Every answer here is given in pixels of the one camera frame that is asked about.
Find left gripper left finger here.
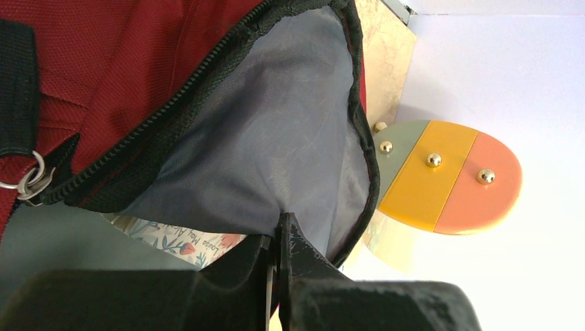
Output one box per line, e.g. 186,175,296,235
1,236,272,330

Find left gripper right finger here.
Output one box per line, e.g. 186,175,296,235
278,213,481,331

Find floral cover book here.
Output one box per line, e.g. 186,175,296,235
104,214,246,270

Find red backpack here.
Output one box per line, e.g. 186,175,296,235
1,1,380,266

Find cream round lunch box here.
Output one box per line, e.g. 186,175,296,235
362,120,523,270

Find aluminium frame rails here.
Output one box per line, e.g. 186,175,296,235
381,0,416,26

